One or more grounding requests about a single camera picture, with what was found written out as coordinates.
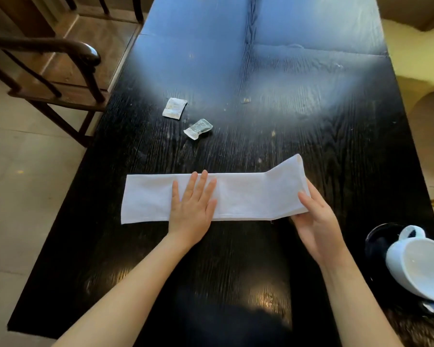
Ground person's left hand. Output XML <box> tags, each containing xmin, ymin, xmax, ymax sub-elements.
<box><xmin>167</xmin><ymin>170</ymin><xmax>218</xmax><ymax>248</ymax></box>

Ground person's right hand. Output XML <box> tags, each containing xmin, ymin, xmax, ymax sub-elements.
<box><xmin>290</xmin><ymin>179</ymin><xmax>348</xmax><ymax>267</ymax></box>

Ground white cloth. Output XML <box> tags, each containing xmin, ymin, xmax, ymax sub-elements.
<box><xmin>121</xmin><ymin>153</ymin><xmax>311</xmax><ymax>225</ymax></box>

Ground person's left forearm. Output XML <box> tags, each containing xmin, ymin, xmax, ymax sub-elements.
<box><xmin>52</xmin><ymin>233</ymin><xmax>204</xmax><ymax>347</ymax></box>

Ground person's right forearm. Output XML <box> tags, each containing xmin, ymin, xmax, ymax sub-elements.
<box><xmin>320</xmin><ymin>246</ymin><xmax>404</xmax><ymax>347</ymax></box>

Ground small crumpled clear sachet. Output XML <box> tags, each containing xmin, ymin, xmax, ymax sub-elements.
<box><xmin>184</xmin><ymin>119</ymin><xmax>213</xmax><ymax>141</ymax></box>

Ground small flat white sachet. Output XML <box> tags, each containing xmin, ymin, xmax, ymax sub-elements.
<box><xmin>162</xmin><ymin>98</ymin><xmax>188</xmax><ymax>120</ymax></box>

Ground dark glossy saucer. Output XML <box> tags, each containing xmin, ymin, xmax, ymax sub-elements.
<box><xmin>365</xmin><ymin>223</ymin><xmax>434</xmax><ymax>315</ymax></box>

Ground white ceramic cup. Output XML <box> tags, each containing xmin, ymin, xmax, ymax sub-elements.
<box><xmin>386</xmin><ymin>225</ymin><xmax>434</xmax><ymax>303</ymax></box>

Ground dark wooden armchair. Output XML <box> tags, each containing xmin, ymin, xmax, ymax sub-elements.
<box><xmin>0</xmin><ymin>32</ymin><xmax>110</xmax><ymax>148</ymax></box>

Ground cream upholstered seat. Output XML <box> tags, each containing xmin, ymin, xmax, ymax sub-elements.
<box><xmin>376</xmin><ymin>0</ymin><xmax>434</xmax><ymax>114</ymax></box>

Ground dark wooden chair legs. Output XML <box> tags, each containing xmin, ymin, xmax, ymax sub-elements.
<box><xmin>62</xmin><ymin>0</ymin><xmax>145</xmax><ymax>24</ymax></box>

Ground brown wooden cabinet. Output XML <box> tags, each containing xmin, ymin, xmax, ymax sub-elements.
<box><xmin>0</xmin><ymin>0</ymin><xmax>57</xmax><ymax>39</ymax></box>

